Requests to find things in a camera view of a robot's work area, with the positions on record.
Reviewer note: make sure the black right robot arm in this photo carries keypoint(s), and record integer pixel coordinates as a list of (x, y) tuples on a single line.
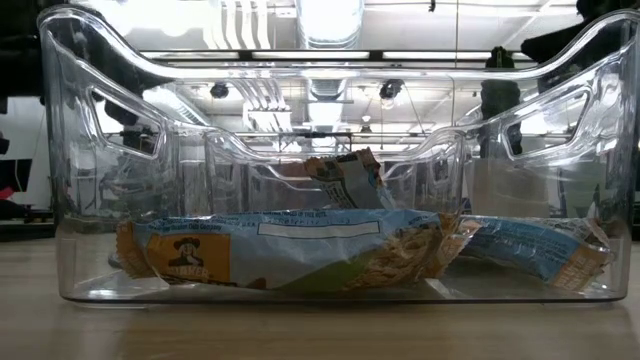
[(575, 45)]

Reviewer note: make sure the black ceiling spotlight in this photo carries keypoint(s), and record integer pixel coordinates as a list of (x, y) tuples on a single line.
[(219, 90), (391, 89)]

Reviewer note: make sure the large clear plastic bin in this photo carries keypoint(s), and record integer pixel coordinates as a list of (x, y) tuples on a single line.
[(90, 200), (235, 175)]

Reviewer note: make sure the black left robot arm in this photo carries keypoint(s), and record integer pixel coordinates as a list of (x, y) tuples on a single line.
[(30, 50)]

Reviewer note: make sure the white plant pot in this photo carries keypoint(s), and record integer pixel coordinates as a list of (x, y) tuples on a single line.
[(510, 190)]

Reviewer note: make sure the light blue Quaker granola bar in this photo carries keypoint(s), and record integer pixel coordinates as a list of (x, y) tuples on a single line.
[(280, 255)]

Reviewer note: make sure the black table edge frame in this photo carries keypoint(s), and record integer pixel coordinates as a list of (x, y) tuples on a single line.
[(22, 230)]

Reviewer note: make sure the small red object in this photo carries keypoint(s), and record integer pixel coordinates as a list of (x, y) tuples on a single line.
[(6, 193)]

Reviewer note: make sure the granola bar showing nutrition label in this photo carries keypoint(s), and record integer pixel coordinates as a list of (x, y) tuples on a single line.
[(357, 185)]

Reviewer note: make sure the green cactus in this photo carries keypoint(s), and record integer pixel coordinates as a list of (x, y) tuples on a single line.
[(500, 100)]

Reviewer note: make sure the blue and tan granola bar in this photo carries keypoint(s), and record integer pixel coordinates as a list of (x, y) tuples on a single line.
[(530, 250)]

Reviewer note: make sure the silver ceiling air duct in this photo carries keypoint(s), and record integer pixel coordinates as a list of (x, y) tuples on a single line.
[(330, 22)]

